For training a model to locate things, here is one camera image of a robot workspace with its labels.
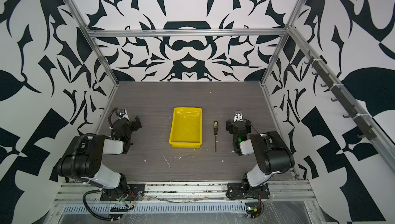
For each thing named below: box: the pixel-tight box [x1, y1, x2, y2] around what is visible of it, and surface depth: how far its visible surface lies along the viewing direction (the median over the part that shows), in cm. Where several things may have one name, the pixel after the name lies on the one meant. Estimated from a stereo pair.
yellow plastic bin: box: [168, 107, 204, 148], surface depth 94 cm
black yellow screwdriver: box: [213, 120, 219, 153], surface depth 96 cm
